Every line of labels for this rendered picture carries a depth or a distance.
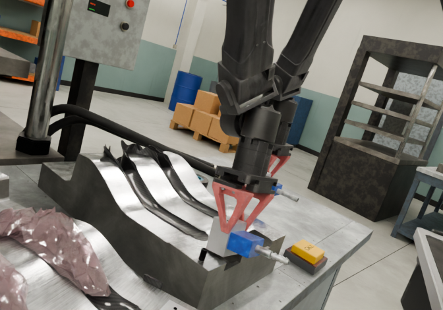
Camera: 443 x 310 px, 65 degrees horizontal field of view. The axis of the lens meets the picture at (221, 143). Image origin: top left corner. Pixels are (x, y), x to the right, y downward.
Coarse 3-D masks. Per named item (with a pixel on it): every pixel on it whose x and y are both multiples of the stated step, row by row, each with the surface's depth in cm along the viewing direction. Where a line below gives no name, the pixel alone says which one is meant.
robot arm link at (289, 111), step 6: (270, 102) 85; (276, 102) 82; (282, 102) 81; (288, 102) 81; (294, 102) 83; (276, 108) 82; (282, 108) 81; (288, 108) 81; (294, 108) 82; (282, 114) 82; (288, 114) 82; (294, 114) 83; (282, 120) 82; (288, 120) 82
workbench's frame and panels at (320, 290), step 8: (368, 240) 119; (344, 256) 95; (336, 264) 90; (328, 272) 86; (336, 272) 122; (320, 280) 82; (328, 280) 117; (312, 288) 78; (320, 288) 111; (328, 288) 122; (304, 296) 74; (312, 296) 106; (320, 296) 116; (328, 296) 127; (288, 304) 66; (296, 304) 71; (304, 304) 101; (312, 304) 111; (320, 304) 121
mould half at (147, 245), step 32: (96, 160) 69; (64, 192) 74; (96, 192) 67; (128, 192) 68; (160, 192) 73; (192, 192) 80; (96, 224) 67; (128, 224) 62; (160, 224) 62; (192, 224) 65; (256, 224) 73; (128, 256) 62; (160, 256) 57; (192, 256) 54; (256, 256) 64; (192, 288) 53; (224, 288) 58
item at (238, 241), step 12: (216, 216) 57; (228, 216) 60; (216, 228) 56; (240, 228) 57; (216, 240) 56; (228, 240) 55; (240, 240) 54; (252, 240) 53; (216, 252) 56; (228, 252) 56; (240, 252) 54; (252, 252) 54; (264, 252) 53
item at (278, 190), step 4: (280, 184) 86; (272, 188) 83; (276, 188) 84; (280, 188) 86; (276, 192) 84; (280, 192) 84; (284, 192) 83; (284, 196) 83; (288, 196) 83; (292, 196) 82; (292, 200) 82; (296, 200) 81
